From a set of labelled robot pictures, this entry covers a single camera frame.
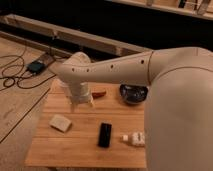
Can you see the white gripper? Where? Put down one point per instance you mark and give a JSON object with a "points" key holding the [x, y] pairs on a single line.
{"points": [[80, 94]]}

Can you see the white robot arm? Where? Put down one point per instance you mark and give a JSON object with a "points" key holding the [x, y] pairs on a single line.
{"points": [[178, 115]]}

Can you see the dark ceramic bowl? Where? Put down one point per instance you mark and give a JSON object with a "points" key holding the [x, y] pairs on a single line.
{"points": [[133, 95]]}

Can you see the red-brown small object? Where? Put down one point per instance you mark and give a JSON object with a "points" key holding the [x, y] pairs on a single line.
{"points": [[100, 94]]}

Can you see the white rectangular sponge block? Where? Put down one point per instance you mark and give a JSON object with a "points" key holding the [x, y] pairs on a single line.
{"points": [[60, 122]]}

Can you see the blue power adapter box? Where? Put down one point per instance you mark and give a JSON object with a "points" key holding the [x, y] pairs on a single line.
{"points": [[35, 67]]}

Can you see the white small bottle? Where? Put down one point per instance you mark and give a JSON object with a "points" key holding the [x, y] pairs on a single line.
{"points": [[134, 139]]}

